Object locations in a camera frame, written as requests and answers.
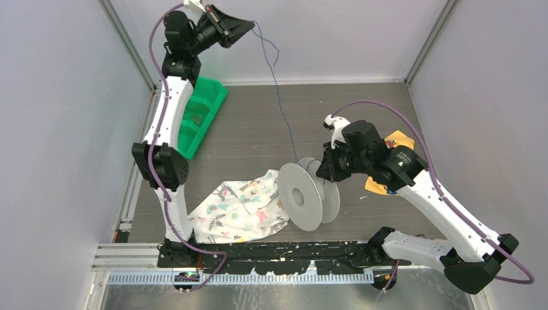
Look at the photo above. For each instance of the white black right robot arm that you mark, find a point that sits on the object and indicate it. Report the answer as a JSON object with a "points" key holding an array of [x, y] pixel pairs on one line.
{"points": [[470, 255]]}

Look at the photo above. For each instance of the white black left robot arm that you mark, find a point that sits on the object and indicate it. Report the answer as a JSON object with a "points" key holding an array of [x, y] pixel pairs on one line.
{"points": [[156, 155]]}

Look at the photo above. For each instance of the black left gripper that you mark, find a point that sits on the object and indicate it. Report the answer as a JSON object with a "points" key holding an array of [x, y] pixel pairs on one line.
{"points": [[230, 28]]}

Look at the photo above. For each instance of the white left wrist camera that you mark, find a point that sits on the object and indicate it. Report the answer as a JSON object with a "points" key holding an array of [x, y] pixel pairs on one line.
{"points": [[195, 6]]}

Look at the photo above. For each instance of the white perforated cable spool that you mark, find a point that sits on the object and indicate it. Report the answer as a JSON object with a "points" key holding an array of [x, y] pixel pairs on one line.
{"points": [[308, 200]]}

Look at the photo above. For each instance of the green plastic divided bin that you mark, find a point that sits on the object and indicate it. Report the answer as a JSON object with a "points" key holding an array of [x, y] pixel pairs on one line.
{"points": [[201, 109]]}

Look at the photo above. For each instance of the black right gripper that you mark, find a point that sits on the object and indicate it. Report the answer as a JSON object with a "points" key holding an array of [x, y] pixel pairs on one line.
{"points": [[331, 172]]}

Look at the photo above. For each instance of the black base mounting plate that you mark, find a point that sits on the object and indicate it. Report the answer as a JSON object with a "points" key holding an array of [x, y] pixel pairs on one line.
{"points": [[279, 258]]}

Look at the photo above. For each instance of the white patterned cloth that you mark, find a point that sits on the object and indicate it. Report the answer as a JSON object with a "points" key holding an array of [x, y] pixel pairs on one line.
{"points": [[240, 211]]}

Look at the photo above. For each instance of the aluminium frame rail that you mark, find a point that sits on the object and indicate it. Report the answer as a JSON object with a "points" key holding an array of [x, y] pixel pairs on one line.
{"points": [[125, 257]]}

